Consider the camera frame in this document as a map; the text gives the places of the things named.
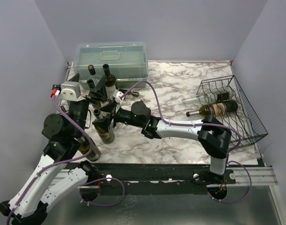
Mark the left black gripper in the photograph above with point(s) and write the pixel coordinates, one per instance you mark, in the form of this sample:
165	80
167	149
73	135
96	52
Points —
100	89

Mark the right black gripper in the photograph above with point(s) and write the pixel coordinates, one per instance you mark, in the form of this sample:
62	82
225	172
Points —
110	110

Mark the dark bottle tan label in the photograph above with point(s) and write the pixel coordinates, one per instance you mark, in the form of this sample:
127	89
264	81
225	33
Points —
106	134

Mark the dark wine bottle maroon label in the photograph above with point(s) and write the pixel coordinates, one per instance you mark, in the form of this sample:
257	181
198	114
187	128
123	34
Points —
216	109

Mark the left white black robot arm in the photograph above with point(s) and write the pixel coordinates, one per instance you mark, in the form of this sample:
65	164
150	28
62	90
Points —
66	135

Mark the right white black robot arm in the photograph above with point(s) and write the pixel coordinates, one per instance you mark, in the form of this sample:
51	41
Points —
212	135

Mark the dark bottle back left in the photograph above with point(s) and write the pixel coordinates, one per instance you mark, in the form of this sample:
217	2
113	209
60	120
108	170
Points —
91	85

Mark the clear glass bottle standing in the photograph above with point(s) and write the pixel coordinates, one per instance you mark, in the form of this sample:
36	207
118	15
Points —
103	105

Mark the dark capped bottle rear left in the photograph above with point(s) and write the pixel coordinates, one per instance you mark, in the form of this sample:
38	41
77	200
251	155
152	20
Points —
91	70

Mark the dark bottle beige label back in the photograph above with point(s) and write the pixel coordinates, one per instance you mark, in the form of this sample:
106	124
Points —
110	81

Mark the clear bottle in rack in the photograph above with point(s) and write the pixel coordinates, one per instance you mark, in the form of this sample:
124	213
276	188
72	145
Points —
199	99

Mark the black T-shaped corkscrew tool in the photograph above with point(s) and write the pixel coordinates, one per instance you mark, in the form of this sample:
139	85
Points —
133	93

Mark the translucent green plastic storage box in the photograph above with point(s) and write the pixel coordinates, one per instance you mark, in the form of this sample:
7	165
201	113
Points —
127	62

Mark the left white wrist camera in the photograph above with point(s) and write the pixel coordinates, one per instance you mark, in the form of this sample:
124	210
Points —
69	91

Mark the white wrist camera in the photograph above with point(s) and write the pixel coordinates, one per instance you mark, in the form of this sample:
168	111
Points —
117	96
69	91

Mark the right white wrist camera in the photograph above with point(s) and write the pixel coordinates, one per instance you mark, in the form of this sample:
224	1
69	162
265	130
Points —
117	96

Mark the metal T-shaped bracket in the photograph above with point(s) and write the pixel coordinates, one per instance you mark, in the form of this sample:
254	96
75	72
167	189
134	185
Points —
63	109

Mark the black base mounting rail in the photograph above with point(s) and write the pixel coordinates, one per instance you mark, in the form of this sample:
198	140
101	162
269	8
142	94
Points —
159	179

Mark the black wire wine rack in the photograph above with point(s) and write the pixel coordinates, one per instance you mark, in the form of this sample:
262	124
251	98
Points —
244	120

